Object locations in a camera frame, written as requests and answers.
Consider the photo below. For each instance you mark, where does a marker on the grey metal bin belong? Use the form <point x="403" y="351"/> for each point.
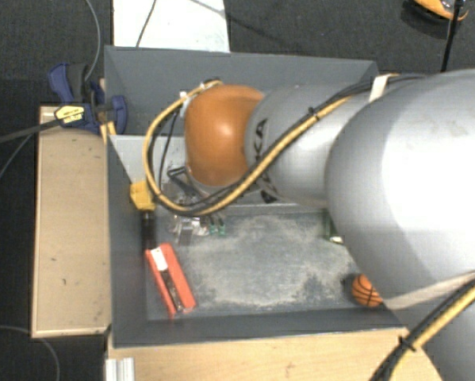
<point x="261" y="260"/>

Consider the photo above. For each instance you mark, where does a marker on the pale wood flat board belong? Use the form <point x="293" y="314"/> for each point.
<point x="70" y="232"/>

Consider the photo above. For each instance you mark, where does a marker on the small orange basketball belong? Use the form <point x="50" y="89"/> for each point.
<point x="365" y="292"/>

